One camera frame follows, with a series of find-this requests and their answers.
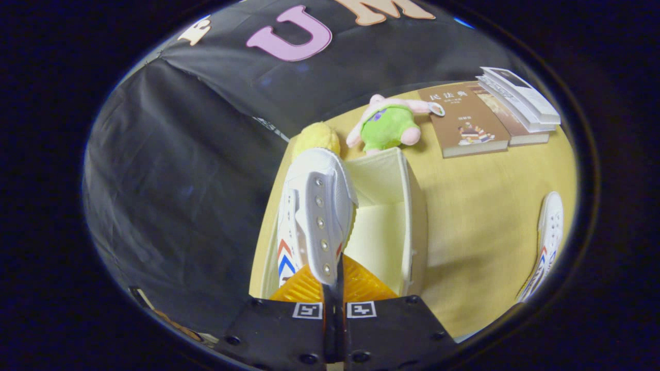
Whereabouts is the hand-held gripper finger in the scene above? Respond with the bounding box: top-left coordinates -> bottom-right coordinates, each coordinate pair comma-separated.
213,263 -> 335,371
335,251 -> 458,371

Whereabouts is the beige fabric storage box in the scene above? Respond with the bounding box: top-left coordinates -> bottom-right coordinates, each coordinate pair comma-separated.
249,147 -> 428,299

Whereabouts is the white canvas shoe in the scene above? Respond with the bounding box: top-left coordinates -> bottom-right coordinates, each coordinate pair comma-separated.
276,148 -> 359,289
516,192 -> 564,303

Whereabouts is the brown blurred object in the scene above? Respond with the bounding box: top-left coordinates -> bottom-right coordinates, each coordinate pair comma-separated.
129,286 -> 207,343

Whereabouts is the yellow round plush toy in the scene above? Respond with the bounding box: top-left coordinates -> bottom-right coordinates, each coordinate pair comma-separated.
292,122 -> 341,160

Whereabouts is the pink and green plush toy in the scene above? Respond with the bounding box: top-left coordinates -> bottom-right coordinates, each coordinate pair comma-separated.
345,94 -> 447,155

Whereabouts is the brown illustrated cover book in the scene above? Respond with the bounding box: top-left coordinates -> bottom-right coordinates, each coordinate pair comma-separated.
418,82 -> 511,159

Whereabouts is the brown photo cover book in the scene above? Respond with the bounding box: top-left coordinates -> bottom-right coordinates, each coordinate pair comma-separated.
469,82 -> 551,146

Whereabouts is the white book with patterned cover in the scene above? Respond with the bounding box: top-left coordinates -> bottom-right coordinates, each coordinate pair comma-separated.
475,76 -> 557,133

